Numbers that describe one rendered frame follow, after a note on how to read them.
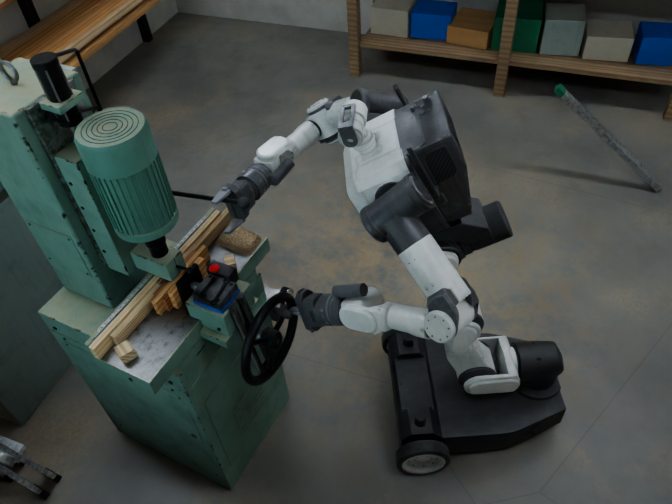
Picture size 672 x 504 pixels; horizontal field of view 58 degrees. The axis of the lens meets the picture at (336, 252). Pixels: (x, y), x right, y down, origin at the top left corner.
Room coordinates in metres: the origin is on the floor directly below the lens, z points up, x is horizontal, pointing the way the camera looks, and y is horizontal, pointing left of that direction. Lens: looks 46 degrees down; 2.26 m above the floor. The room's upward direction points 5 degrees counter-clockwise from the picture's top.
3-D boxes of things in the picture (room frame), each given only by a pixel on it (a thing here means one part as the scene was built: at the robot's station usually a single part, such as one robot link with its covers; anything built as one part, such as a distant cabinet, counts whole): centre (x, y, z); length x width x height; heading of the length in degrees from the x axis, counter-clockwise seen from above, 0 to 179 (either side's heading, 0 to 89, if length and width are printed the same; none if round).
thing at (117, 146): (1.23, 0.51, 1.32); 0.18 x 0.18 x 0.31
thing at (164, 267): (1.25, 0.52, 0.99); 0.14 x 0.07 x 0.09; 59
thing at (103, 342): (1.24, 0.53, 0.92); 0.60 x 0.02 x 0.05; 149
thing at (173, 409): (1.29, 0.61, 0.35); 0.58 x 0.45 x 0.71; 59
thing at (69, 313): (1.30, 0.61, 0.76); 0.57 x 0.45 x 0.09; 59
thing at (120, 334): (1.29, 0.47, 0.92); 0.62 x 0.02 x 0.04; 149
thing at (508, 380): (1.23, -0.53, 0.28); 0.21 x 0.20 x 0.13; 89
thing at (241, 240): (1.39, 0.31, 0.92); 0.14 x 0.09 x 0.04; 59
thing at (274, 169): (1.44, 0.18, 1.13); 0.11 x 0.11 x 0.11; 59
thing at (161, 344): (1.17, 0.42, 0.87); 0.61 x 0.30 x 0.06; 149
